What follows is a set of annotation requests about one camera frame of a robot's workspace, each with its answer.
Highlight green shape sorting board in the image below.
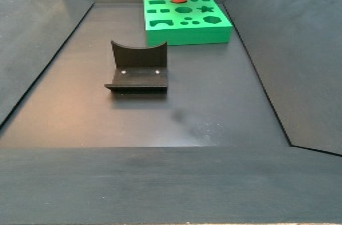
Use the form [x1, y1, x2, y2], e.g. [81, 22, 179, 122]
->
[142, 0, 232, 46]

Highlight black curved holder stand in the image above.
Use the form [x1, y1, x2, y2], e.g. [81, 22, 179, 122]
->
[104, 41, 168, 91]

